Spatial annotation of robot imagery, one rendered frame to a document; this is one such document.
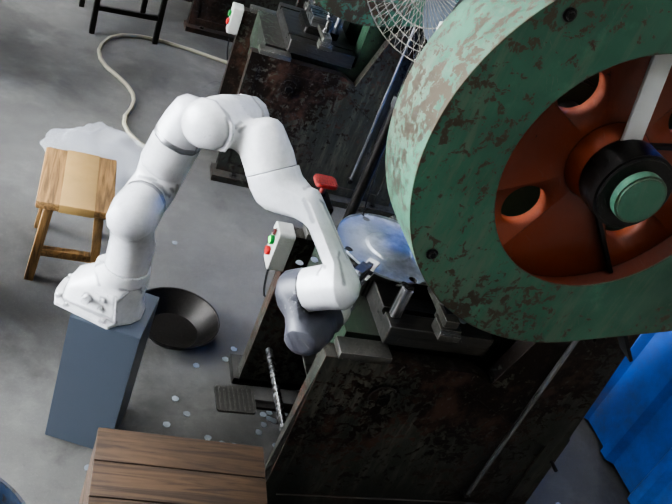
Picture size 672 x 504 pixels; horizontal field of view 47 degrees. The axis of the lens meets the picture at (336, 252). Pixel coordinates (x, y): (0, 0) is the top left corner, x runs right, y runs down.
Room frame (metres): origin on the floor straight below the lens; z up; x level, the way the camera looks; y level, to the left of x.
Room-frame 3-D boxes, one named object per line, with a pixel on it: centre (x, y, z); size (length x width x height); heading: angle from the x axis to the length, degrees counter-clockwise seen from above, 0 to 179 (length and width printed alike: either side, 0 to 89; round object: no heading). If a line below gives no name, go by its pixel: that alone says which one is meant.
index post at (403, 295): (1.59, -0.20, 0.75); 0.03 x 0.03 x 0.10; 25
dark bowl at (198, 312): (1.98, 0.41, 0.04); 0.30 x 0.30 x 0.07
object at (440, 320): (1.65, -0.31, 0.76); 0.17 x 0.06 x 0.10; 25
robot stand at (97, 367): (1.49, 0.46, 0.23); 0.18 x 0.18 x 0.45; 8
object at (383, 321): (1.80, -0.24, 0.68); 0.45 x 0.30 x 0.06; 25
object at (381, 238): (1.75, -0.12, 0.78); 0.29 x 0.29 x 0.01
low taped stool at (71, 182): (2.12, 0.89, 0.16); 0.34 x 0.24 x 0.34; 25
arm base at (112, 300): (1.48, 0.50, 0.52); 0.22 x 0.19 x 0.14; 98
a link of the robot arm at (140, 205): (1.45, 0.46, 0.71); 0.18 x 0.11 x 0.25; 4
